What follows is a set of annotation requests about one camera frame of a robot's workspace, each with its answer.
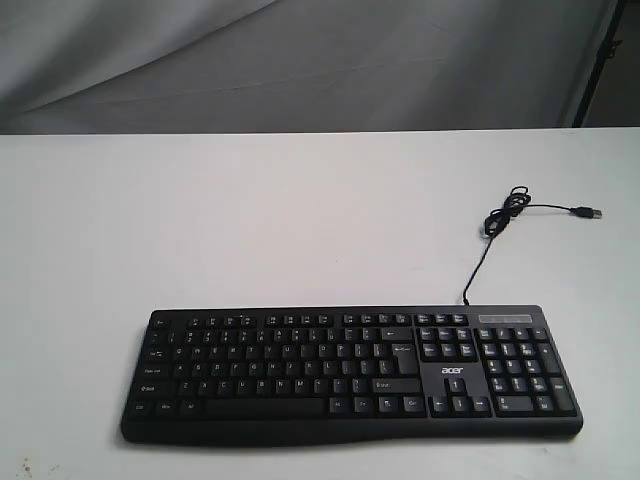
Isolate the grey backdrop cloth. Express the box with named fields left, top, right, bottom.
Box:
left=1, top=1, right=615, bottom=134

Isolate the black USB cable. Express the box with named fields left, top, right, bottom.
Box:
left=461, top=186, right=603, bottom=306

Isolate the black stand pole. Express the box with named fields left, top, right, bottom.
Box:
left=571, top=0, right=629, bottom=128

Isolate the black acer keyboard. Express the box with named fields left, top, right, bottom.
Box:
left=120, top=305, right=583, bottom=447

